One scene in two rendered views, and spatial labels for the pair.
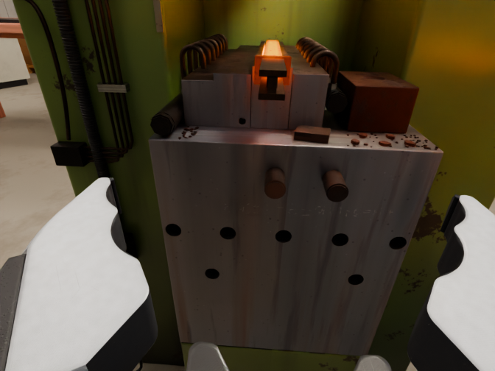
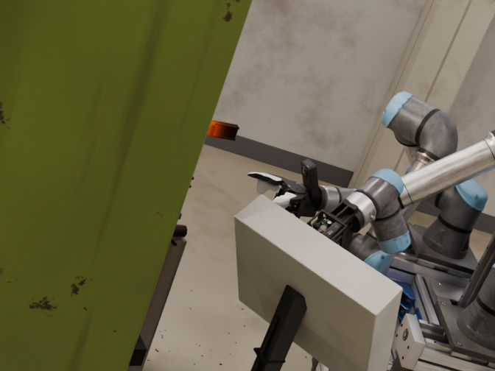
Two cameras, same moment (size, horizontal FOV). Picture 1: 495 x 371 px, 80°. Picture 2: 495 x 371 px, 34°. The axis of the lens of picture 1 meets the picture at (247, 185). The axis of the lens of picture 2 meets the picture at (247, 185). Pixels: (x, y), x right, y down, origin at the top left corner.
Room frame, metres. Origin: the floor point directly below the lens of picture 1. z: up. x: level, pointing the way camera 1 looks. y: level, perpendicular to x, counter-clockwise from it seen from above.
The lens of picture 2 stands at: (1.33, 1.56, 1.83)
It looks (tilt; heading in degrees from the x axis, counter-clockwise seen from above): 23 degrees down; 233
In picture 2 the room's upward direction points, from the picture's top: 20 degrees clockwise
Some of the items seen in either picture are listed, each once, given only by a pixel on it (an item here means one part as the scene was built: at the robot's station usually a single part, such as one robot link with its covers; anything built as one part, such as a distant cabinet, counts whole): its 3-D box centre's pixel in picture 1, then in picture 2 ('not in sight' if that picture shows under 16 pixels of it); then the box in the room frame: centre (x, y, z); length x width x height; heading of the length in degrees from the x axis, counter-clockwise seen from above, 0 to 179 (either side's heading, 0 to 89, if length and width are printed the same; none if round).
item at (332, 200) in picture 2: not in sight; (323, 198); (-0.11, 0.00, 0.98); 0.08 x 0.05 x 0.08; 87
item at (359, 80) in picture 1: (369, 99); not in sight; (0.47, -0.19, 0.95); 0.12 x 0.09 x 0.07; 177
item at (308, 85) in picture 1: (258, 73); not in sight; (0.63, -0.02, 0.96); 0.42 x 0.20 x 0.09; 177
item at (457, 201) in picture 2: not in sight; (463, 201); (-0.70, -0.03, 0.98); 0.13 x 0.12 x 0.14; 108
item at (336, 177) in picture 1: (334, 185); not in sight; (0.33, -0.11, 0.87); 0.04 x 0.03 x 0.03; 177
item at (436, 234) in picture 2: not in sight; (450, 232); (-0.70, -0.03, 0.87); 0.15 x 0.15 x 0.10
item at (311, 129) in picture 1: (312, 133); not in sight; (0.38, -0.09, 0.92); 0.04 x 0.03 x 0.01; 73
